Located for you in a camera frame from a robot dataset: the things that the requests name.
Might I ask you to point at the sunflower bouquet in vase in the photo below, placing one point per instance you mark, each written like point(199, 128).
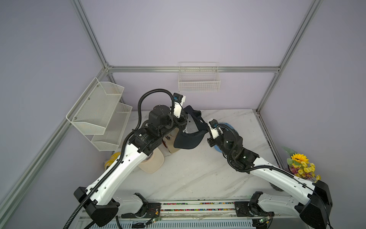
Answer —
point(299, 166)

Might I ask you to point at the white wire wall basket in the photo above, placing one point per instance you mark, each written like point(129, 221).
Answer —
point(198, 77)

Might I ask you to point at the yellow object behind arm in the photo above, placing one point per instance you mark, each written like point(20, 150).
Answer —
point(111, 160)

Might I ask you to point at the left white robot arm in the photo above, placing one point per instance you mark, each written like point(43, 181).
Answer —
point(97, 199)

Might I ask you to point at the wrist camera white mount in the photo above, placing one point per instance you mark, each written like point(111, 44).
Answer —
point(179, 100)
point(213, 123)

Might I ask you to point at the khaki tan baseball cap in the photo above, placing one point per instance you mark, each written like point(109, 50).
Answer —
point(169, 140)

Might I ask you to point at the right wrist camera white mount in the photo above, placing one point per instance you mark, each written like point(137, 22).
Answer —
point(213, 123)

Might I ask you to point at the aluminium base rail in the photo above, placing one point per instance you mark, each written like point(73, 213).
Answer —
point(214, 214)

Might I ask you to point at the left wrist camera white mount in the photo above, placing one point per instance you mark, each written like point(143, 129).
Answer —
point(179, 100)

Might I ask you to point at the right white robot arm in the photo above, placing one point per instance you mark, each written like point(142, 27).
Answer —
point(311, 201)

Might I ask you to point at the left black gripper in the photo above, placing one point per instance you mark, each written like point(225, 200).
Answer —
point(181, 120)

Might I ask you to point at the white mesh two-tier shelf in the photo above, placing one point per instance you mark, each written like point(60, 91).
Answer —
point(100, 116)

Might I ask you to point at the dark navy baseball cap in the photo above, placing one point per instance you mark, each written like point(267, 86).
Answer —
point(193, 133)

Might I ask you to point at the beige baseball cap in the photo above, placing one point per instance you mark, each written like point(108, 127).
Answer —
point(153, 162)

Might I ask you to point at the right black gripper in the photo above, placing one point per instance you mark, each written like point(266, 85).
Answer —
point(212, 141)

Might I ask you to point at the aluminium frame rails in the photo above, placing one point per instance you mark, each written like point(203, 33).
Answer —
point(11, 201)

